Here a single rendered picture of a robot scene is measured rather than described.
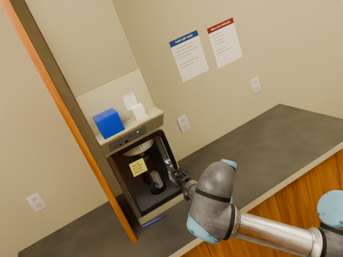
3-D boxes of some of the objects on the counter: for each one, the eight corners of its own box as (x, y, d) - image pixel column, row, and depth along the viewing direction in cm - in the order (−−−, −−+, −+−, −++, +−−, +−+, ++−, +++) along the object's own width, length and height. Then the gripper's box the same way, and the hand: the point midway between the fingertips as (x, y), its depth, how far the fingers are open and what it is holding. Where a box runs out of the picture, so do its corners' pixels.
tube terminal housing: (127, 204, 184) (68, 90, 154) (172, 177, 193) (125, 64, 162) (140, 226, 162) (74, 97, 132) (190, 195, 171) (139, 68, 140)
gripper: (196, 172, 138) (176, 157, 156) (176, 184, 135) (158, 168, 154) (202, 186, 141) (182, 170, 160) (183, 199, 139) (165, 180, 157)
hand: (173, 174), depth 157 cm, fingers closed
